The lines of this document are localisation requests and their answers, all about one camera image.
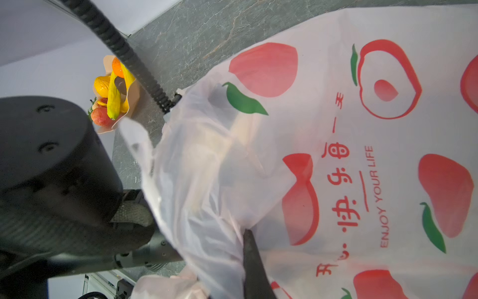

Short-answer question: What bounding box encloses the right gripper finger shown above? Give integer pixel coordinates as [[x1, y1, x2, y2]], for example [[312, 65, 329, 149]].
[[243, 229, 276, 299]]

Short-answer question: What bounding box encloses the pink plastic bag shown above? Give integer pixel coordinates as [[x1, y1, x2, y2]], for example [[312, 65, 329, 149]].
[[119, 4, 478, 299]]

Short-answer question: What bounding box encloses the yellow banana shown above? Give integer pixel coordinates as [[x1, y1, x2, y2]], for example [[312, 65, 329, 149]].
[[120, 63, 136, 113], [107, 72, 121, 120]]

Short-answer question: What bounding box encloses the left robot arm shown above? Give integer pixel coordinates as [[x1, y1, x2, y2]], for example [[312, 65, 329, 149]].
[[1, 96, 180, 299]]

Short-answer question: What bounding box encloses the pink wavy fruit plate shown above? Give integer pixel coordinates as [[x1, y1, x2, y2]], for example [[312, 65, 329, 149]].
[[88, 56, 143, 134]]

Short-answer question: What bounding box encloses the yellow lemon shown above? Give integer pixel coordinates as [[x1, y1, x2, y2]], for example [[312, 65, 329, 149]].
[[93, 75, 110, 98]]

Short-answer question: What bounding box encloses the orange fruit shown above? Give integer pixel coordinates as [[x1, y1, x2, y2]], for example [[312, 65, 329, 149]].
[[112, 57, 124, 78]]

